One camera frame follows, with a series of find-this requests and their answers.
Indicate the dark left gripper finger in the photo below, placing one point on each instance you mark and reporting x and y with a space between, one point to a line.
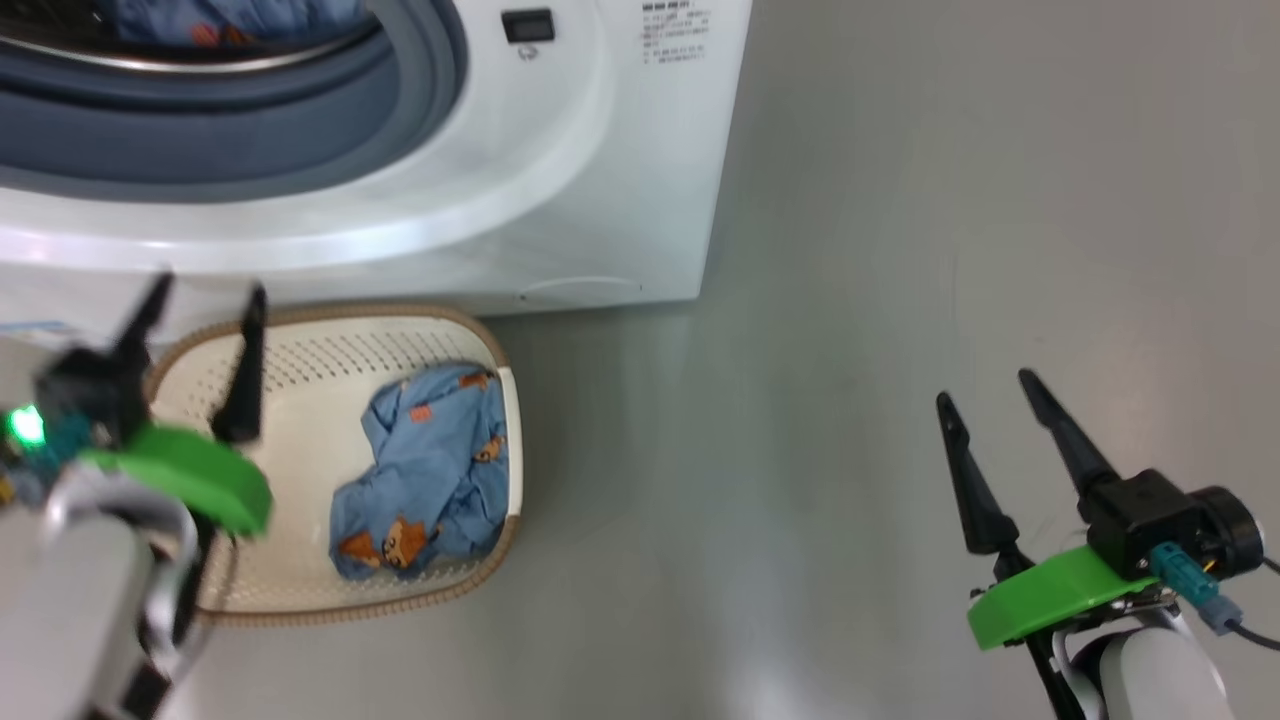
140 330
245 390

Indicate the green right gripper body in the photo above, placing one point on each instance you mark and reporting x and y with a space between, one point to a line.
1050 595

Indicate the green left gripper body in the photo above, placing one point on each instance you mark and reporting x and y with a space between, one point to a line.
200 475

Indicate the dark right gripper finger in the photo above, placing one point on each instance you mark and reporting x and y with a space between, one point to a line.
1070 440
980 490

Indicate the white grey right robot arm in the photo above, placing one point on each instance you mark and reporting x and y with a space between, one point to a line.
1150 670

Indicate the grey rubber door gasket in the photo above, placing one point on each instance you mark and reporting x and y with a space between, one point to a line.
250 130

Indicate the steel washer drum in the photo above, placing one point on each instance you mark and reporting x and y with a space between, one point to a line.
200 58

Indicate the white front-load washing machine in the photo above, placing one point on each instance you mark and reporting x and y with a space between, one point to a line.
600 200

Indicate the black door latch socket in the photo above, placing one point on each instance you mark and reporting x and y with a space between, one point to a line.
528 25

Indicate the cream perforated laundry basket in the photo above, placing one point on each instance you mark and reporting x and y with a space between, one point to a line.
300 470

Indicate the blue energy label sticker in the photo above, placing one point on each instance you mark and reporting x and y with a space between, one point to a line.
30 332

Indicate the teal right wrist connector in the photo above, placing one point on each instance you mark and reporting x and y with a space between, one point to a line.
1190 585

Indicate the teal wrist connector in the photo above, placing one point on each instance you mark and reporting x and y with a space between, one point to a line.
50 450
1190 585

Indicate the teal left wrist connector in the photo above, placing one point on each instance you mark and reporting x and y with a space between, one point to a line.
50 450

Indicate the round white filter cover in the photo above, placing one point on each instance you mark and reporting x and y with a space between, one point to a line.
585 290

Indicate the black printed text label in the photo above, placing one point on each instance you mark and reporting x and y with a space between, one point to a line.
675 30

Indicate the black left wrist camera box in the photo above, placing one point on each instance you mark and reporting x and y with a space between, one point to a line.
85 390

